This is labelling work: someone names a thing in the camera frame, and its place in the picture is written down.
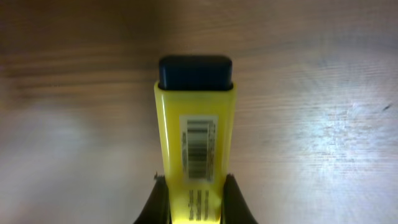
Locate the yellow highlighter marker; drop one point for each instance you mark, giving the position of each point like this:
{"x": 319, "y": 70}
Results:
{"x": 195, "y": 100}

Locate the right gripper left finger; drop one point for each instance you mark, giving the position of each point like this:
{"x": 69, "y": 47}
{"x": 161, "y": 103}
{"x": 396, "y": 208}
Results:
{"x": 157, "y": 208}

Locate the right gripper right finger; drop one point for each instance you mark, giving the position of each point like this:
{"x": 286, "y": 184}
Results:
{"x": 234, "y": 207}

